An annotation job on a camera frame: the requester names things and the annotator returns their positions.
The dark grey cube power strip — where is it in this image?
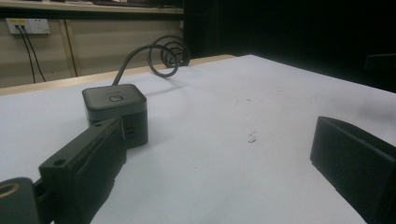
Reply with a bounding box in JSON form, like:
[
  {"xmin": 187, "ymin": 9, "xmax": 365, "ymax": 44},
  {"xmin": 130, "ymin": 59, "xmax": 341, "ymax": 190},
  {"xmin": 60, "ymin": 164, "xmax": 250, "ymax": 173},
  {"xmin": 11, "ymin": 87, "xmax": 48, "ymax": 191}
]
[{"xmin": 81, "ymin": 83, "xmax": 149, "ymax": 149}]

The black curtain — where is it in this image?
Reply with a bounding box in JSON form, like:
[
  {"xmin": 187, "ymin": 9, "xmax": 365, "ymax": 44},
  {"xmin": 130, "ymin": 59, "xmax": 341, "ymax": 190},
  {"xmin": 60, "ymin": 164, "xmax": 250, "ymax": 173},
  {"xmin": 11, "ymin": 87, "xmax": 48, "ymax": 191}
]
[{"xmin": 182, "ymin": 0, "xmax": 396, "ymax": 93}]

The dark object at curtain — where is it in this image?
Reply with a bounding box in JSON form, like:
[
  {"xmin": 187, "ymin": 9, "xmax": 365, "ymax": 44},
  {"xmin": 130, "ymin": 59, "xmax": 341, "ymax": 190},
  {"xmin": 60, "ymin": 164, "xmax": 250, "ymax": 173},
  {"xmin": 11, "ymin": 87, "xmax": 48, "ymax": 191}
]
[{"xmin": 363, "ymin": 53, "xmax": 396, "ymax": 75}]

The beige wooden shelf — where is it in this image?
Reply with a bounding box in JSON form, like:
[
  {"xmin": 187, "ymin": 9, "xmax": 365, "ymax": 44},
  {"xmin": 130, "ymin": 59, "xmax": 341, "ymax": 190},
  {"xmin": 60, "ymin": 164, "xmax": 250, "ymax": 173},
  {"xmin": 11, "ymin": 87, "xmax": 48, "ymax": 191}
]
[{"xmin": 0, "ymin": 0, "xmax": 185, "ymax": 16}]

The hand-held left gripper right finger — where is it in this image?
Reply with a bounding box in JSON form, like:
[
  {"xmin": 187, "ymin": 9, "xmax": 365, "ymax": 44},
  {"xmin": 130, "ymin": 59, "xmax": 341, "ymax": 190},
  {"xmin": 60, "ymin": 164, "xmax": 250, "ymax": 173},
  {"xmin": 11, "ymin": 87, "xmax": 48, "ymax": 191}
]
[{"xmin": 309, "ymin": 116, "xmax": 396, "ymax": 224}]

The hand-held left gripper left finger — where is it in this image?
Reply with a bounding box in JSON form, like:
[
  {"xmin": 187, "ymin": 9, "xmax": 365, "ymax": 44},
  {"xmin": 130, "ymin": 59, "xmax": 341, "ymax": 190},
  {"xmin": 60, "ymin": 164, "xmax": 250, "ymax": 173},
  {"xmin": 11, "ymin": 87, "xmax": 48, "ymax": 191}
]
[{"xmin": 38, "ymin": 117, "xmax": 128, "ymax": 224}]

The white wall socket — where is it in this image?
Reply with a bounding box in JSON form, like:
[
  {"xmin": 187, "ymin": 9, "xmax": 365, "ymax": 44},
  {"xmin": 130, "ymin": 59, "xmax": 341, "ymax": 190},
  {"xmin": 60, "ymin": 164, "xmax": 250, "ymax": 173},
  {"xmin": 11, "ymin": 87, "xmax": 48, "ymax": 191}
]
[{"xmin": 5, "ymin": 18, "xmax": 51, "ymax": 35}]

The thin black cable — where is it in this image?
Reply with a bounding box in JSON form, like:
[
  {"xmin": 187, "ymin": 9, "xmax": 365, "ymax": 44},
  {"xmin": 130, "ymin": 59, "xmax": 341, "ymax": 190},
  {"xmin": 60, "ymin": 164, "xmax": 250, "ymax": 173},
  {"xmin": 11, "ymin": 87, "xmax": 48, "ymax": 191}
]
[
  {"xmin": 14, "ymin": 25, "xmax": 36, "ymax": 84},
  {"xmin": 20, "ymin": 25, "xmax": 47, "ymax": 83}
]

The coiled dark grey power cable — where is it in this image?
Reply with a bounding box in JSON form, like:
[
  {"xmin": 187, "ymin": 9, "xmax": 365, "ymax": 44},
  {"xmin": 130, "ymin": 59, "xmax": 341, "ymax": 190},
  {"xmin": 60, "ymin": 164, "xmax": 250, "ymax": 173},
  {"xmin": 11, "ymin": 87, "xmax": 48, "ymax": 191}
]
[{"xmin": 111, "ymin": 34, "xmax": 191, "ymax": 87}]

